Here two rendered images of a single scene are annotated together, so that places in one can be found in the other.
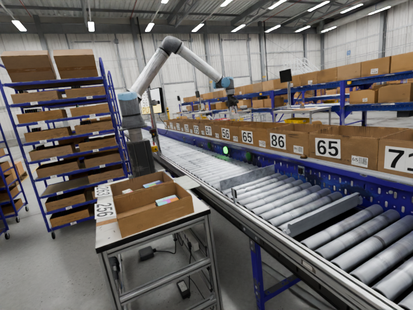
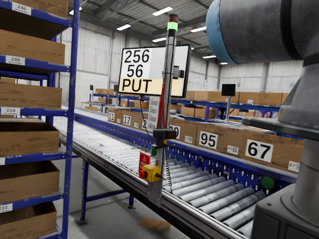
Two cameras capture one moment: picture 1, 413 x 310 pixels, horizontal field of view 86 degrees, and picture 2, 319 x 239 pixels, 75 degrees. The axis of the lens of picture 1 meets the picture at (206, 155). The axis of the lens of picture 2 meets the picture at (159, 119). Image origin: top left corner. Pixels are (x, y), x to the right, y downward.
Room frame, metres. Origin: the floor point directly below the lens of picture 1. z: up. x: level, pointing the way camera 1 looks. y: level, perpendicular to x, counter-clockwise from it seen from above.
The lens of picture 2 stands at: (1.66, 0.91, 1.22)
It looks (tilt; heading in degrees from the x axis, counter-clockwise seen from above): 5 degrees down; 343
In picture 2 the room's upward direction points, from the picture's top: 5 degrees clockwise
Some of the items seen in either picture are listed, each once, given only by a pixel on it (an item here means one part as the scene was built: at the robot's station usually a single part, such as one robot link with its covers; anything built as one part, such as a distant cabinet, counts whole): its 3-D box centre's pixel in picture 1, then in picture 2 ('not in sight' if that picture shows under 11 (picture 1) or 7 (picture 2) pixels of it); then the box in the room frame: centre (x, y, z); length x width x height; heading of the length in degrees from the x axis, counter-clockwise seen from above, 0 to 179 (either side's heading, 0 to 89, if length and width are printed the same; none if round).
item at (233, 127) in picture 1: (240, 131); not in sight; (2.33, -0.39, 0.96); 0.39 x 0.29 x 0.17; 24
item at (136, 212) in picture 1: (152, 205); not in sight; (1.15, 0.34, 0.80); 0.38 x 0.28 x 0.10; 115
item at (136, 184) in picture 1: (142, 189); not in sight; (1.43, 0.47, 0.80); 0.38 x 0.28 x 0.10; 116
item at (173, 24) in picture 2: not in sight; (172, 23); (2.71, 0.57, 1.62); 0.05 x 0.05 x 0.06
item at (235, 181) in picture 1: (249, 178); not in sight; (1.47, -0.27, 0.76); 0.46 x 0.01 x 0.09; 114
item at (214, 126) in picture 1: (222, 129); (282, 152); (2.68, -0.23, 0.96); 0.39 x 0.29 x 0.17; 24
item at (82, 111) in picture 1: (91, 110); (9, 50); (2.78, 1.31, 1.39); 0.40 x 0.30 x 0.10; 113
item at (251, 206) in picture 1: (279, 197); not in sight; (1.20, -0.39, 0.72); 0.52 x 0.05 x 0.05; 114
